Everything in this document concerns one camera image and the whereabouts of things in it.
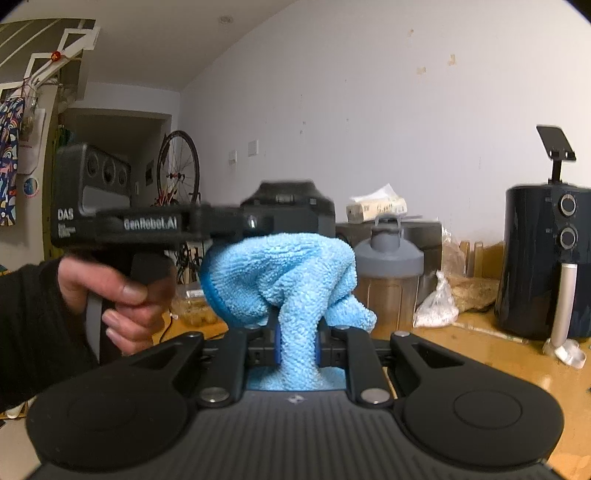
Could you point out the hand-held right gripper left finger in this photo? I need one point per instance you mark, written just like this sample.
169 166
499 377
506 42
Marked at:
278 344

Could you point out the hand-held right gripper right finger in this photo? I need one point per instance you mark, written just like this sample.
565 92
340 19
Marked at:
317 344

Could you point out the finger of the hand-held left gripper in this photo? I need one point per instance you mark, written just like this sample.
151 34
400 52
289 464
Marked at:
221 222

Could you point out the blue microfiber cloth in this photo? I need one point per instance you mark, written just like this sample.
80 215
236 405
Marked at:
286 277

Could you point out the black water bottle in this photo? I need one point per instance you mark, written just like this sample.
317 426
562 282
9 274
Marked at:
288 207

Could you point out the person's left forearm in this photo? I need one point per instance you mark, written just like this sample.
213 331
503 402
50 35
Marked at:
32 332

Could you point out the person's left hand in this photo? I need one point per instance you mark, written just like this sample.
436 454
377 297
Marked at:
78 277

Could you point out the bicycle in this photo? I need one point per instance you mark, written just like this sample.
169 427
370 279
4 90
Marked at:
178 170

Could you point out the colourful patterned hanging bag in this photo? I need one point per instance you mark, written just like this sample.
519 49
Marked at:
9 161

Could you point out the clear box of yellow fruits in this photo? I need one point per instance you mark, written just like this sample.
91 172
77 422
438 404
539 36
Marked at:
194 309

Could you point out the grey shaker bottle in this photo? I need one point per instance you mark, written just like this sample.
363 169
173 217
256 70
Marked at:
388 267

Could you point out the small bag of white grains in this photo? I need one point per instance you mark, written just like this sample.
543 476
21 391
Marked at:
436 307

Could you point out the tissue pack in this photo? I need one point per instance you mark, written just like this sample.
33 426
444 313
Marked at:
376 205

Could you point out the white stair railing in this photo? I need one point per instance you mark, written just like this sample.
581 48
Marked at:
60 50

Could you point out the grey rice cooker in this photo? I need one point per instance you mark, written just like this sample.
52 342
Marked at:
431 237

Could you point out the brown flat bread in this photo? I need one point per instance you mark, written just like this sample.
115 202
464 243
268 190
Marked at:
475 290

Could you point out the dark blue air fryer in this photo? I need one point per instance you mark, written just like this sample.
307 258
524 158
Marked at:
531 258

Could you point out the black phone stand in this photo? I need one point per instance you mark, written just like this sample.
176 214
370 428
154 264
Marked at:
556 143

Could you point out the large white wall switch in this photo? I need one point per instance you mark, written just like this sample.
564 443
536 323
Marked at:
253 148

